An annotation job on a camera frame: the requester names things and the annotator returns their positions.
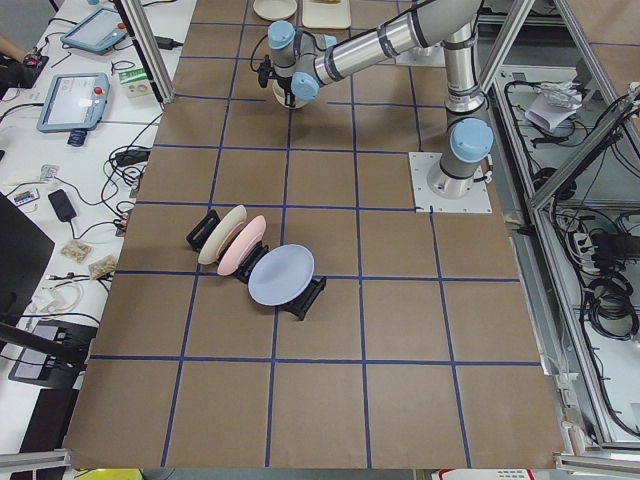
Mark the aluminium frame post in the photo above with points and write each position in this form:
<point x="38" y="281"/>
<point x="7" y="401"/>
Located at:
<point x="139" y="29"/>

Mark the black power adapter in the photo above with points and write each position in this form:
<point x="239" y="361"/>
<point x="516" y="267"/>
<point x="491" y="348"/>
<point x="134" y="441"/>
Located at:
<point x="166" y="43"/>

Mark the blue plate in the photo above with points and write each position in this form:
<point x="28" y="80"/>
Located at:
<point x="281" y="275"/>

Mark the pink plate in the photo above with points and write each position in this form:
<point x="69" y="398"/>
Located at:
<point x="242" y="245"/>

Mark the cream plate in rack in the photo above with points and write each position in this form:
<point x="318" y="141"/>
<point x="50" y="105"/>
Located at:
<point x="222" y="235"/>

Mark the blue teach pendant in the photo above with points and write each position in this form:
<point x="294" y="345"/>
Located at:
<point x="97" y="33"/>
<point x="74" y="102"/>

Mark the black dish rack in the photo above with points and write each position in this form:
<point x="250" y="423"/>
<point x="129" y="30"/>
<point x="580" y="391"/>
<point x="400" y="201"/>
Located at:
<point x="298" y="307"/>

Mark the cream rectangular tray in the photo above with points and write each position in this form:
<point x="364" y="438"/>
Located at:
<point x="326" y="16"/>

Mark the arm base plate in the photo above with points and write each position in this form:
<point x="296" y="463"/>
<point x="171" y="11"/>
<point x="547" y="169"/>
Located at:
<point x="434" y="192"/>
<point x="422" y="57"/>

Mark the green white carton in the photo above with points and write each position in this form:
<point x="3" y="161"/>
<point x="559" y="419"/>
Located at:
<point x="135" y="83"/>

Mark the cream round plate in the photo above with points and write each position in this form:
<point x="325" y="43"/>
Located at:
<point x="273" y="10"/>

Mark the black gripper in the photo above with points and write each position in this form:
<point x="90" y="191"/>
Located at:
<point x="286" y="90"/>

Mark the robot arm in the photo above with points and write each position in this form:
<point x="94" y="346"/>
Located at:
<point x="299" y="63"/>

